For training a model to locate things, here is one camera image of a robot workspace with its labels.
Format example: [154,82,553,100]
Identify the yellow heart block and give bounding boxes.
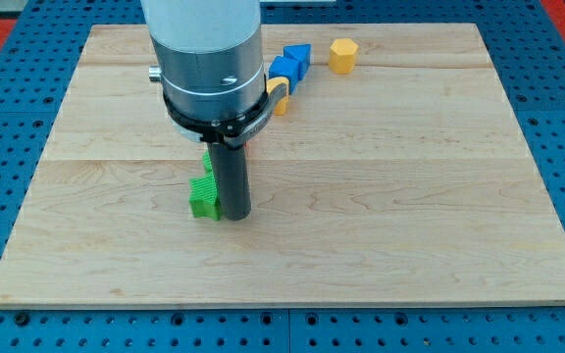
[266,76,290,116]

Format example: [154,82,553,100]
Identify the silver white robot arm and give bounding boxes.
[141,0,266,142]

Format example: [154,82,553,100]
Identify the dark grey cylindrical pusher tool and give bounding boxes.
[208,143,251,221]

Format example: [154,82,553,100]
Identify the green block behind tool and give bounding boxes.
[202,151,213,173]

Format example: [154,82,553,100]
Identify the green star block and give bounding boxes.
[189,173,222,221]

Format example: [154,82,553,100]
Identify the blue cube block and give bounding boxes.
[269,56,300,94]

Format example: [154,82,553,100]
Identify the light wooden board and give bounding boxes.
[0,24,565,310]

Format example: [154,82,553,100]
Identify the blue triangle block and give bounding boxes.
[283,43,312,80]

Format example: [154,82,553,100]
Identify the yellow hexagon block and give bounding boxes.
[329,38,359,75]

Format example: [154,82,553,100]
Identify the black clamp ring with lever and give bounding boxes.
[162,81,288,150]

